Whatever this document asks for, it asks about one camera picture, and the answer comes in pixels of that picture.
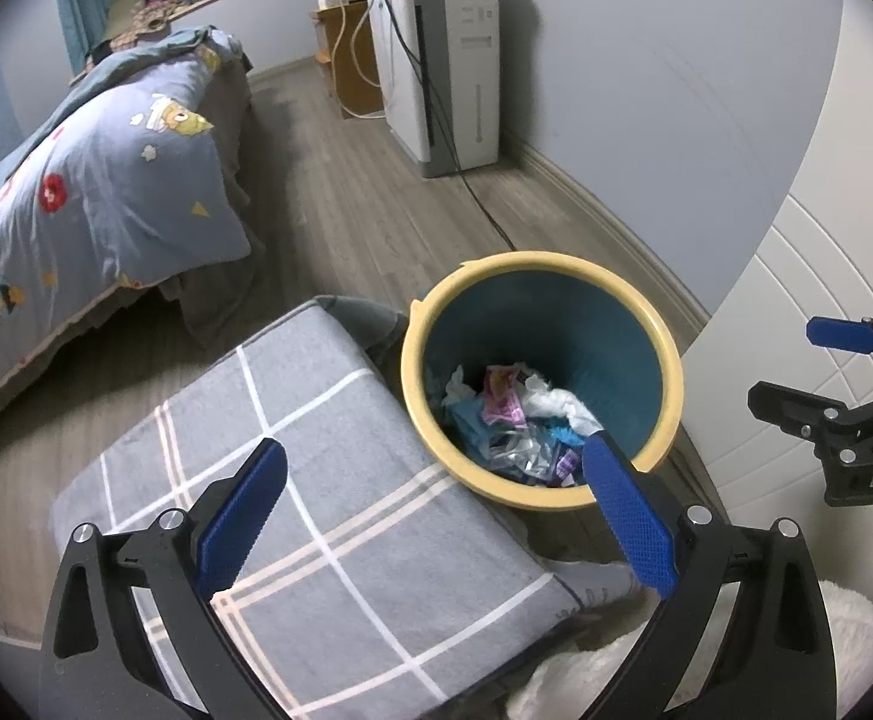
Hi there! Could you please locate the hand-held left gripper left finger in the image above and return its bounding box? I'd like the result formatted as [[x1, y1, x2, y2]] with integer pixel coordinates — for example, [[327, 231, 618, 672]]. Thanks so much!
[[37, 436, 292, 720]]

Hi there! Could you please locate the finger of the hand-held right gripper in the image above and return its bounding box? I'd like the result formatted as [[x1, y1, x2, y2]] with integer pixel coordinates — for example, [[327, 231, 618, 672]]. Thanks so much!
[[806, 312, 873, 377], [747, 380, 869, 440]]

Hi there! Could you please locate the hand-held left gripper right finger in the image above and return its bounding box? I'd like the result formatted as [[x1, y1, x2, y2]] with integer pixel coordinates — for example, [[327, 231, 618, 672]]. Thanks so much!
[[581, 431, 838, 720]]

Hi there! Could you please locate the pink snack wrapper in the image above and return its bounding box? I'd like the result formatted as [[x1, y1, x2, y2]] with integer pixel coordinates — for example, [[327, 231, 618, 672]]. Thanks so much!
[[480, 363, 532, 429]]

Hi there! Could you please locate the blue face mask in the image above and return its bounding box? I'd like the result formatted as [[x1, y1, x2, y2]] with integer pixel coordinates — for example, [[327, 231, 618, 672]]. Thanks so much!
[[446, 397, 498, 459]]

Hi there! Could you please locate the blue bin with yellow rim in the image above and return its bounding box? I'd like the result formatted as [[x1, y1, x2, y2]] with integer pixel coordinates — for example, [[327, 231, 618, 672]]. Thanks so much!
[[399, 250, 685, 513]]

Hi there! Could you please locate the small white tissue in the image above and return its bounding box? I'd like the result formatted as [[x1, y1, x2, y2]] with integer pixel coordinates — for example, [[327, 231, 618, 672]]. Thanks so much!
[[443, 365, 479, 407]]

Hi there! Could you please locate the white wardrobe door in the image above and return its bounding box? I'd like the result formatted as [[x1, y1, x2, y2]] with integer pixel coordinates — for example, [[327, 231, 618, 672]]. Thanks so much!
[[679, 0, 873, 587]]

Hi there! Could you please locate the grey plaid cushion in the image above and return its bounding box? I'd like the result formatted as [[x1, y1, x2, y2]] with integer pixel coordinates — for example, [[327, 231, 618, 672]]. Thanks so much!
[[49, 295, 649, 720]]

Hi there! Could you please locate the white fluffy cloth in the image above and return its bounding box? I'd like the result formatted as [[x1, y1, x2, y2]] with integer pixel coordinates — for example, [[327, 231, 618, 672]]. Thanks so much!
[[506, 577, 873, 720]]

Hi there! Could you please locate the grey bed sheet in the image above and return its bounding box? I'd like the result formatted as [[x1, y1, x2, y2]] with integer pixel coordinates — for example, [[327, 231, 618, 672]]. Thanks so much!
[[158, 52, 273, 350]]

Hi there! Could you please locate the bed with blue duvet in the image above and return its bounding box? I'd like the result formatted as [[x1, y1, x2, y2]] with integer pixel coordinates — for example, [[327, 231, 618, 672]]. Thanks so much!
[[0, 23, 254, 429]]

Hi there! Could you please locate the white air purifier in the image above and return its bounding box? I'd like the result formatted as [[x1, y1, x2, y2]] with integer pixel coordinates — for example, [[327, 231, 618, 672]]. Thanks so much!
[[366, 0, 502, 180]]

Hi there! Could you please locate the wooden cabinet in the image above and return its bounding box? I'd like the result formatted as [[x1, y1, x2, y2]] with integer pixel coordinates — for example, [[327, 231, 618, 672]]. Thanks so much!
[[308, 0, 389, 122]]

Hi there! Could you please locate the black cable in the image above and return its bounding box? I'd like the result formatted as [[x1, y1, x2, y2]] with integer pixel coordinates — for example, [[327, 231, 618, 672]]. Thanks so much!
[[375, 0, 520, 253]]

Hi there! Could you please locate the white cable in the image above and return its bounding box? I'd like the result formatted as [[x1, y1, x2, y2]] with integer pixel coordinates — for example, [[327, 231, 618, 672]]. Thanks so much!
[[326, 0, 389, 122]]

